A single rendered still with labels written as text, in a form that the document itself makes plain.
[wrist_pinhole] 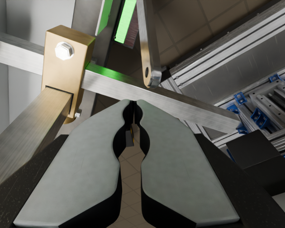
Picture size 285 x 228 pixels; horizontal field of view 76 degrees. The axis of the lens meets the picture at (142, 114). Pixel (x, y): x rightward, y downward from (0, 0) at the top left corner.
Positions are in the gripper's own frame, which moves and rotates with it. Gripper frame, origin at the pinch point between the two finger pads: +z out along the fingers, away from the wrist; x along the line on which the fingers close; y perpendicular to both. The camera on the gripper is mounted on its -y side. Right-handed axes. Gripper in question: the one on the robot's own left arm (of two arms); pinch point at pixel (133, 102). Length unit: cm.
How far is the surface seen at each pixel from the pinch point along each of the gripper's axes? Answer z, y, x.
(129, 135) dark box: 88, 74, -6
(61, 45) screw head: 11.9, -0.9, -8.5
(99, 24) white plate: 18.9, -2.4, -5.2
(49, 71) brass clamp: 13.1, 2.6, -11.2
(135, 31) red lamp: 28.6, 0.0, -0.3
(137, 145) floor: 101, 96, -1
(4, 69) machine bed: 36, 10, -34
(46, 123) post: 6.0, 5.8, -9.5
